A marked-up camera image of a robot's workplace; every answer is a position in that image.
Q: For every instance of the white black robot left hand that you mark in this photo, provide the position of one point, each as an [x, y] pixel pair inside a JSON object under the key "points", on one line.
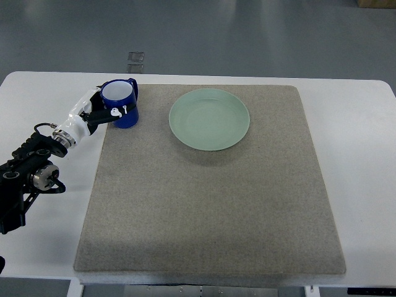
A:
{"points": [[83, 119]]}

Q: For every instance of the cardboard box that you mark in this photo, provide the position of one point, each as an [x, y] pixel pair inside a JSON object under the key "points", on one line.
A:
{"points": [[377, 4]]}

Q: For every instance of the grey felt mat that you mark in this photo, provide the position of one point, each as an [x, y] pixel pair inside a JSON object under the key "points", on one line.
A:
{"points": [[258, 208]]}

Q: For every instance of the light green plate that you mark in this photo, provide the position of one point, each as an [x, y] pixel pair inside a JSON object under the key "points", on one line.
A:
{"points": [[209, 119]]}

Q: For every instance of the blue mug white inside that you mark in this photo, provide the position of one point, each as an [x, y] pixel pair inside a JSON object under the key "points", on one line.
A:
{"points": [[120, 96]]}

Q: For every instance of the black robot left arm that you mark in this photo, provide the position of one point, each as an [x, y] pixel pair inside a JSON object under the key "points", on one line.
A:
{"points": [[29, 174]]}

